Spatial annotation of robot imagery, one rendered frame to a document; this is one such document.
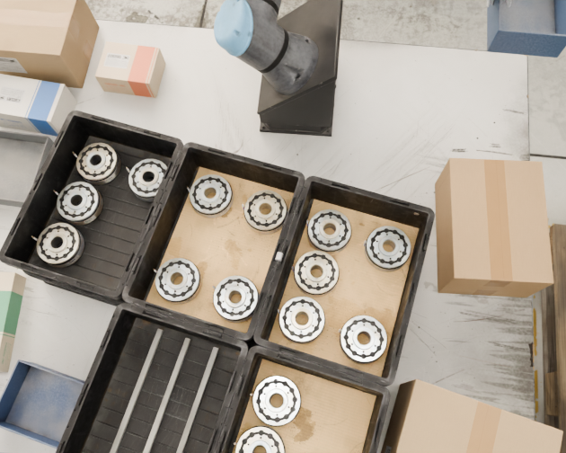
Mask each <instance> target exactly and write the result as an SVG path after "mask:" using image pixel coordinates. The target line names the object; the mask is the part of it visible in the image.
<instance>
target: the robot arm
mask: <svg viewBox="0 0 566 453"><path fill-rule="evenodd" d="M280 4H281V0H225V1H224V2H223V4H222V5H221V7H220V11H219V12H218V13H217V17H216V19H215V24H214V35H215V39H216V42H217V44H218V45H219V46H220V47H221V48H223V49H224V50H226V52H227V53H228V54H230V55H232V56H234V57H237V58H239V59H240V60H242V61H243V62H244V63H246V64H247V65H249V66H250V67H253V68H254V69H256V70H257V71H259V72H261V73H262V74H263V75H264V77H265V78H266V79H267V81H268V82H269V83H270V85H271V86H272V88H273V89H274V90H276V91H277V92H279V93H281V94H283V95H290V94H292V93H295V92H297V91H298V90H300V89H301V88H302V87H303V86H304V85H305V84H306V83H307V81H308V80H309V79H310V77H311V76H312V74H313V72H314V70H315V67H316V65H317V61H318V55H319V52H318V47H317V45H316V43H315V42H314V41H312V40H311V39H309V38H308V37H306V36H303V35H299V34H295V33H293V32H289V31H286V30H284V29H283V28H282V27H280V26H279V25H278V24H277V19H278V15H279V8H280Z"/></svg>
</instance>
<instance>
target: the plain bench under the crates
mask: <svg viewBox="0 0 566 453"><path fill-rule="evenodd" d="M95 20H96V21H97V23H98V25H99V27H100V28H99V31H98V34H97V38H96V41H95V44H94V48H93V53H92V57H91V60H90V64H89V67H88V70H87V74H86V78H85V80H84V86H83V88H72V87H67V88H68V90H69V91H70V93H71V94H72V95H73V96H74V97H75V99H76V100H77V104H76V106H75V111H83V112H86V113H90V114H93V115H96V116H100V117H103V118H106V119H110V120H116V121H119V122H122V123H126V124H128V125H132V126H136V127H139V128H142V129H148V130H152V131H154V132H158V133H162V134H165V135H168V136H171V137H175V138H179V139H180V140H181V141H182V143H183V145H185V144H186V143H188V142H194V143H197V144H201V145H204V146H207V147H213V148H216V149H220V150H223V151H226V152H230V153H233V154H237V155H242V156H246V157H249V158H252V159H256V160H259V161H262V162H266V163H269V164H274V165H278V166H282V167H285V168H288V169H291V170H295V171H299V172H300V173H302V174H303V175H304V176H305V179H306V178H308V177H309V176H317V177H321V178H324V179H327V180H331V181H335V182H340V183H343V184H347V185H350V186H353V187H357V188H360V189H363V190H367V191H372V192H376V193H379V194H383V195H386V196H389V197H393V198H396V199H399V200H405V201H409V202H411V203H415V204H419V205H421V206H425V207H429V208H431V209H432V210H433V211H434V213H435V219H434V223H433V227H432V230H431V234H430V238H429V244H428V248H427V251H426V255H425V260H424V263H423V267H422V271H421V275H420V281H419V285H418V288H417V292H416V296H415V299H414V303H413V307H412V311H411V317H410V321H409V325H408V329H407V333H406V336H405V340H404V344H403V347H402V354H401V358H400V361H399V365H398V369H397V372H396V376H395V380H394V382H393V383H392V384H391V385H390V386H386V388H387V389H388V390H389V392H390V396H391V397H390V402H389V405H388V409H387V413H386V417H385V423H384V427H383V430H382V434H381V438H380V441H379V445H378V449H377V453H381V451H382V447H383V445H384V441H385V435H386V432H387V429H388V425H389V422H390V419H391V415H392V412H393V408H394V403H395V400H396V397H397V393H398V390H399V386H400V384H402V383H405V382H408V381H412V380H414V379H418V380H421V381H424V382H427V383H430V384H431V385H434V386H439V387H442V388H444V389H446V390H449V391H452V392H455V393H457V394H459V395H464V396H467V397H470V398H472V399H474V400H477V401H480V402H483V403H485V404H489V405H492V406H495V407H497V408H500V409H502V410H505V411H508V412H510V413H514V414H517V415H520V416H523V417H525V418H527V419H530V420H533V421H535V361H534V318H533V295H531V296H529V297H527V298H514V297H498V296H481V295H465V294H448V293H438V266H437V233H436V201H435V183H436V181H437V179H438V177H439V176H440V174H441V172H442V171H443V169H444V167H445V165H446V164H447V161H448V159H449V158H470V159H492V160H514V161H530V141H529V97H528V56H527V55H518V54H508V53H498V52H488V51H487V50H477V49H455V48H444V47H433V46H421V45H411V44H400V43H388V42H377V41H366V40H345V39H340V51H339V65H338V75H337V80H336V88H335V95H334V108H333V120H332V136H331V137H324V136H311V135H297V134H284V133H270V132H260V125H261V120H260V115H259V114H257V110H258V103H259V96H260V89H261V75H262V73H261V72H259V71H257V70H256V69H254V68H253V67H250V66H249V65H247V64H246V63H244V62H243V61H242V60H240V59H239V58H237V57H234V56H232V55H230V54H228V53H227V52H226V50H224V49H223V48H221V47H220V46H219V45H218V44H217V42H216V39H215V35H214V29H210V28H200V27H189V26H177V25H166V24H155V23H143V22H123V21H111V20H100V19H95ZM106 41H110V42H118V43H125V44H132V45H139V46H147V47H155V48H160V50H161V52H162V54H163V57H164V61H165V63H166V64H165V68H164V73H163V77H162V80H161V83H160V86H159V90H158V94H157V96H156V98H152V97H145V96H137V95H131V94H124V93H111V92H104V91H103V90H102V87H101V86H100V84H99V82H98V81H97V79H96V78H95V74H96V71H97V68H98V66H99V63H100V60H101V57H102V52H103V49H104V46H105V43H106ZM20 210H21V208H19V207H13V206H6V205H0V250H1V248H2V246H3V244H4V241H5V239H6V237H7V236H8V234H9V232H10V230H11V228H12V226H13V223H14V221H15V219H16V218H17V216H18V214H19V212H20ZM0 272H16V273H18V274H20V275H22V276H23V277H25V278H26V283H25V288H24V292H23V297H22V305H21V310H20V315H19V320H18V324H17V329H16V334H15V338H14V343H13V352H12V357H11V361H10V366H9V370H8V372H0V397H1V395H2V393H3V391H4V388H5V386H6V384H7V382H8V380H9V378H10V376H11V374H12V372H13V369H14V367H15V365H16V362H17V360H25V361H29V362H33V363H36V364H39V365H41V366H43V367H46V368H49V369H54V370H55V371H58V372H61V373H64V374H67V375H68V376H71V377H74V378H78V379H81V380H83V381H85V380H86V378H87V376H88V373H89V371H90V368H91V366H92V364H93V361H94V358H95V356H96V354H97V351H98V350H99V348H100V345H101V343H102V339H103V337H104V334H105V333H106V330H107V328H108V326H109V323H110V321H111V318H112V316H113V313H114V311H115V308H116V306H112V305H109V304H106V303H103V302H101V301H98V300H95V299H92V298H88V297H85V296H82V295H78V294H76V293H73V292H70V291H67V290H64V289H60V288H57V287H54V286H51V285H49V284H46V283H45V282H44V281H43V280H38V279H35V278H33V277H31V276H29V275H27V274H25V273H24V272H23V271H22V270H20V269H17V268H14V267H12V266H9V265H7V264H5V263H3V262H1V261H0ZM56 451H57V450H56V449H54V448H52V447H49V446H47V445H44V444H41V443H39V442H37V441H35V440H30V439H28V438H25V437H23V436H21V435H18V434H16V433H13V432H10V431H7V430H4V429H2V428H0V452H4V453H56Z"/></svg>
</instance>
